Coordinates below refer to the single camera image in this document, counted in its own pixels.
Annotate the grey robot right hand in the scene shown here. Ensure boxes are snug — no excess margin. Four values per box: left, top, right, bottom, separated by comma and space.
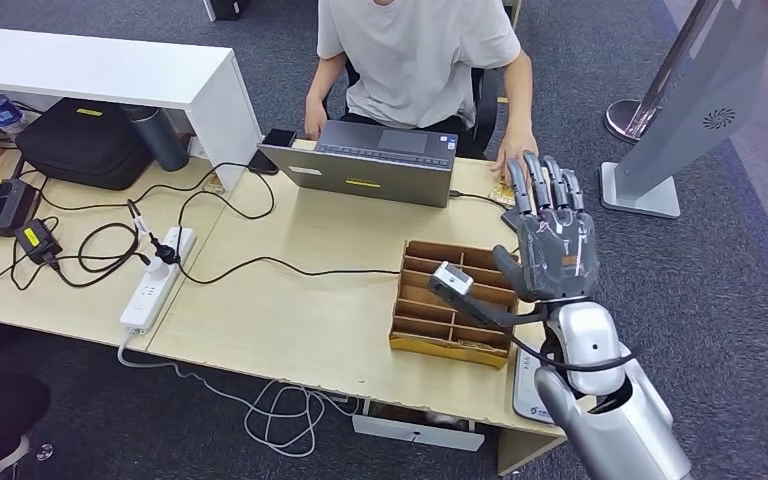
493, 150, 601, 304

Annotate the person's right hand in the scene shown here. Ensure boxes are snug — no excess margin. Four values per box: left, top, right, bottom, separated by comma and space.
304, 99, 330, 142

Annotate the person's left hand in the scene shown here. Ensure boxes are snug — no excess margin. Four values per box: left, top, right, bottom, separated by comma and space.
491, 129, 539, 185

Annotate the autumn trees key card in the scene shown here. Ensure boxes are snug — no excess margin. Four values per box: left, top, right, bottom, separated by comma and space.
455, 339, 509, 356

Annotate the person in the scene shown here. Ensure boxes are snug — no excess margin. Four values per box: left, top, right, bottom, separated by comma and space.
304, 0, 539, 185

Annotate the wooden card organizer box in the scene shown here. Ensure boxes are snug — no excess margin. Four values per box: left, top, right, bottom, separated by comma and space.
388, 240, 521, 370

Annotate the white card reader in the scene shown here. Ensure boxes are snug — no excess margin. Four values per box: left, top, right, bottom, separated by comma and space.
511, 347, 558, 425

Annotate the black smartphone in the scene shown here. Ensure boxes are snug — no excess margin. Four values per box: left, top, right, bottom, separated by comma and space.
261, 128, 298, 149
247, 150, 281, 177

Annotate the grey laptop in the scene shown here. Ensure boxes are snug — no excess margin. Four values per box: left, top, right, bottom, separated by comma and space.
256, 119, 459, 210

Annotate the black box on floor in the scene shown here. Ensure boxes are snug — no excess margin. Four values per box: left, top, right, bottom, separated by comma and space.
201, 0, 251, 22

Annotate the dark grey thermos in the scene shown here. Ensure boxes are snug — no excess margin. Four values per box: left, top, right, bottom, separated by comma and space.
122, 104, 191, 174

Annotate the grey kiosk stand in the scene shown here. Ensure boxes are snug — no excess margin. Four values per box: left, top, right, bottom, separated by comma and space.
599, 0, 768, 221

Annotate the black power plug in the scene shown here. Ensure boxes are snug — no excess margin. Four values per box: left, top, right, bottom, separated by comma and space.
150, 241, 181, 268

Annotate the white desk shelf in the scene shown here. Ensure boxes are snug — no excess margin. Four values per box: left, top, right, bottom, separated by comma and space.
0, 25, 264, 193

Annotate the white power strip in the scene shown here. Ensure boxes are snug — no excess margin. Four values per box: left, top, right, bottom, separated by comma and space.
118, 226, 197, 337

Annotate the white box under desk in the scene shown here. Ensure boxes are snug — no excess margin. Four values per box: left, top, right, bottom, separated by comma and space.
352, 404, 486, 454

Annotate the black carrying case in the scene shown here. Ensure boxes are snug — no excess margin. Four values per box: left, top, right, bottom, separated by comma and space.
14, 97, 155, 192

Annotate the black power adapter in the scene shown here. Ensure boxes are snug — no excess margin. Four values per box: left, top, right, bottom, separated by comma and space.
12, 218, 64, 268

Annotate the dark stool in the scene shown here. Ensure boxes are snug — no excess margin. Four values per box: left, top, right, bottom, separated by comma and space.
0, 374, 55, 475

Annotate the black USB device cable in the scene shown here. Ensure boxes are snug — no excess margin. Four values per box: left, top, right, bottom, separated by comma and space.
448, 190, 511, 212

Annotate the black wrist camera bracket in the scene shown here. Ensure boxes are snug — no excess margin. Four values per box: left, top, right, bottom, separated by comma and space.
428, 278, 548, 331

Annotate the looped black cable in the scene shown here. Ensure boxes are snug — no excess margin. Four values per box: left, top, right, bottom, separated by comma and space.
175, 162, 277, 256

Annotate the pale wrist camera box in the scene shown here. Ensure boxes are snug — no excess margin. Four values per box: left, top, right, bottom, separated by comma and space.
428, 260, 475, 297

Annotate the black cable on robot arm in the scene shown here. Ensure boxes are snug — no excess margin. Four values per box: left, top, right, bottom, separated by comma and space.
509, 331, 637, 374

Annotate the chrome stanchion post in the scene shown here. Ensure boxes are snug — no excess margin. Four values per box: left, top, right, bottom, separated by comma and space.
603, 0, 723, 145

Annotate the long black power cable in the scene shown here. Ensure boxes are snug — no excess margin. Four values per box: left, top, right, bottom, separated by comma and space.
175, 254, 402, 287

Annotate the black adapter cable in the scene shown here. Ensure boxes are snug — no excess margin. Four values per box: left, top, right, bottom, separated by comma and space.
9, 217, 153, 293

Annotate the white power strip cord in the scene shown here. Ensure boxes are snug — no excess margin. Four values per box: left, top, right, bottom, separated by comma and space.
116, 331, 362, 460

